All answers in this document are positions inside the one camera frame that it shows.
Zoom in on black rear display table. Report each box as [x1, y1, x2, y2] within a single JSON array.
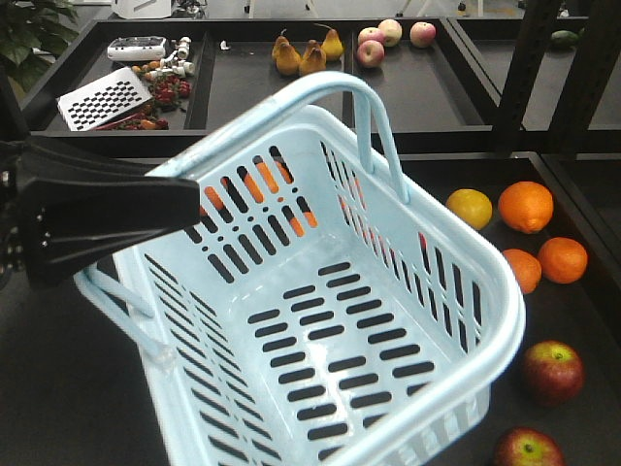
[[18, 17, 621, 156]]

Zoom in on dark red apple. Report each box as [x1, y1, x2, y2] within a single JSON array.
[[520, 340, 585, 408], [492, 426, 566, 466]]

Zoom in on potted green plant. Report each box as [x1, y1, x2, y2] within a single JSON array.
[[1, 0, 78, 92]]

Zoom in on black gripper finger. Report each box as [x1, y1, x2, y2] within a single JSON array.
[[1, 137, 151, 180], [14, 176, 200, 287]]

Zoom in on black wood produce display table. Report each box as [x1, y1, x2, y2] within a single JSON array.
[[1, 155, 620, 465]]

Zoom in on yellow citrus fruit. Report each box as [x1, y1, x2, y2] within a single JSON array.
[[445, 188, 493, 230]]

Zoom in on checkerboard calibration board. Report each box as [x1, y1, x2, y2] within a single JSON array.
[[57, 67, 151, 131]]

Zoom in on orange fruit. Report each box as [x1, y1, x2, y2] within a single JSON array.
[[502, 249, 542, 294], [537, 237, 589, 284], [498, 181, 554, 234]]

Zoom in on light blue plastic basket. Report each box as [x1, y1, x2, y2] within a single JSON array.
[[75, 72, 525, 465]]

